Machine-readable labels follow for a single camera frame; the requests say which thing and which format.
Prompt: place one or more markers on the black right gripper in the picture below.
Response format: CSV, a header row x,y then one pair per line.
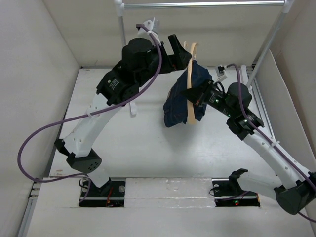
x,y
197,93

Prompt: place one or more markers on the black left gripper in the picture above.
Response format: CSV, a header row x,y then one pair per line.
x,y
180,57

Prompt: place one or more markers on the dark blue denim trousers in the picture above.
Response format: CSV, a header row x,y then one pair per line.
x,y
175,107

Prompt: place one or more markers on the beige plastic clothes hanger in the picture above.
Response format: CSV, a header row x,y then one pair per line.
x,y
191,120

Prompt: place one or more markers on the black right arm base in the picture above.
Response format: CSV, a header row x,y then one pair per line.
x,y
227,194

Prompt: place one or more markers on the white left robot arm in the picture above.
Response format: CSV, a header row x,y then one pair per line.
x,y
108,100

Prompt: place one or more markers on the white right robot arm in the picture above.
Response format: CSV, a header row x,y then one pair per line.
x,y
292,186

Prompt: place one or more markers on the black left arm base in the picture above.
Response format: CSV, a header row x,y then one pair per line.
x,y
111,195

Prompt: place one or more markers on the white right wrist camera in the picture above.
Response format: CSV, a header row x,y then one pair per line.
x,y
221,73

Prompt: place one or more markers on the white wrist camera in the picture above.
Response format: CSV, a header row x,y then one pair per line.
x,y
221,73
147,35

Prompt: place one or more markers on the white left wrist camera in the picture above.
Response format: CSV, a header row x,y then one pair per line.
x,y
147,35

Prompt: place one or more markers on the metal clothes rack frame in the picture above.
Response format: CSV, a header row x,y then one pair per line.
x,y
285,4

